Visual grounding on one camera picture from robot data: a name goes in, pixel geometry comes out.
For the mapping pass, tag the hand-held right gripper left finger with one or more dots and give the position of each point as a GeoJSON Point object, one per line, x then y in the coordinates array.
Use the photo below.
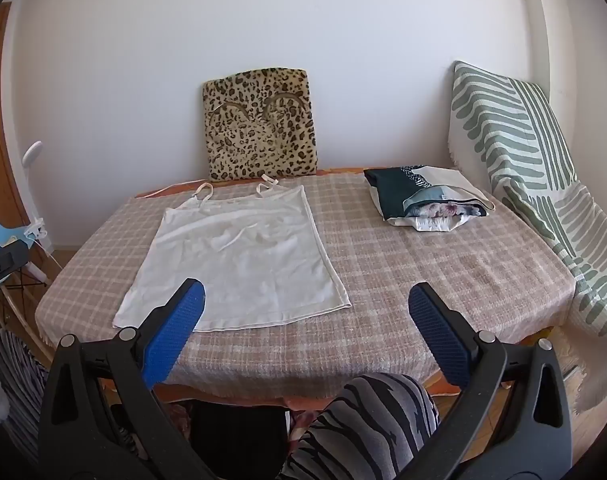
{"type": "Point", "coordinates": [177, 327]}

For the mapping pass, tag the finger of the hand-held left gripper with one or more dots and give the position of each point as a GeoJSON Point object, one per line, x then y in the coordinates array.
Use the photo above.
{"type": "Point", "coordinates": [5, 267]}

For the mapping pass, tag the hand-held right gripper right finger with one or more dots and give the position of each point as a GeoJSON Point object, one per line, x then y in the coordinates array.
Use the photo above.
{"type": "Point", "coordinates": [436, 332]}

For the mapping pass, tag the white camisole top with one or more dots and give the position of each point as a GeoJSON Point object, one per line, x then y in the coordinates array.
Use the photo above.
{"type": "Point", "coordinates": [243, 250]}

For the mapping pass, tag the beige plaid blanket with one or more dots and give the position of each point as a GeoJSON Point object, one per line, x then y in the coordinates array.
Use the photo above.
{"type": "Point", "coordinates": [433, 290]}

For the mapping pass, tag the striped grey cloth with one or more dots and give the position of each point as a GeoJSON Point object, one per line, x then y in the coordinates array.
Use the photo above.
{"type": "Point", "coordinates": [13, 385]}

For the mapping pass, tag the white clip lamp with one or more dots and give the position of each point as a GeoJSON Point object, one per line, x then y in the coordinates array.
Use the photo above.
{"type": "Point", "coordinates": [31, 152]}

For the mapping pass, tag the person's striped grey pants leg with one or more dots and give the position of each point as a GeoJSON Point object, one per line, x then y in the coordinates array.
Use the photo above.
{"type": "Point", "coordinates": [363, 430]}

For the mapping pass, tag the printed tote bag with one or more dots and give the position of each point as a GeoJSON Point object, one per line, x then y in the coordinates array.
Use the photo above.
{"type": "Point", "coordinates": [391, 187]}

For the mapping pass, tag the wooden door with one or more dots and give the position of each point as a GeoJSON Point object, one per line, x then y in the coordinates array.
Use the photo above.
{"type": "Point", "coordinates": [3, 110]}

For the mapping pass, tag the green striped white throw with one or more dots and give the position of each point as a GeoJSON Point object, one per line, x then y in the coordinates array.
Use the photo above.
{"type": "Point", "coordinates": [523, 160]}

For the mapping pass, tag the leopard print cushion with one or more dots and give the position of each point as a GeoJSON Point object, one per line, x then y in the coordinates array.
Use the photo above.
{"type": "Point", "coordinates": [261, 125]}

